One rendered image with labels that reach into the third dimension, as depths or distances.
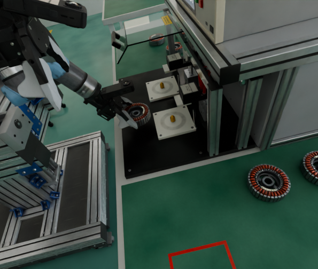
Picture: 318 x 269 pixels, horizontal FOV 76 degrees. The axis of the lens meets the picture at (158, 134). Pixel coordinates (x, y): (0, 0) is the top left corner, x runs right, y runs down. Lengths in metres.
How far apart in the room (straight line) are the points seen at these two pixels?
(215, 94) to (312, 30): 0.26
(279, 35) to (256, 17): 0.07
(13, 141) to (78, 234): 0.73
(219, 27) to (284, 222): 0.53
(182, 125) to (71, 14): 0.56
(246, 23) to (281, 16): 0.09
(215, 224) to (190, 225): 0.07
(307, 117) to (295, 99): 0.12
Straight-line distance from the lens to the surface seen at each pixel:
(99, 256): 1.53
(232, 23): 0.58
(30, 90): 0.42
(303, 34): 0.62
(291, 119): 0.75
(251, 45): 0.56
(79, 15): 0.39
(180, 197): 0.68
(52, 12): 0.39
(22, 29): 0.40
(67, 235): 1.40
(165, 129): 0.81
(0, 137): 0.81
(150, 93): 1.00
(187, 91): 0.74
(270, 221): 0.68
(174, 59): 0.94
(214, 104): 0.56
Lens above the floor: 1.37
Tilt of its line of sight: 48 degrees down
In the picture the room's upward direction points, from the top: 15 degrees counter-clockwise
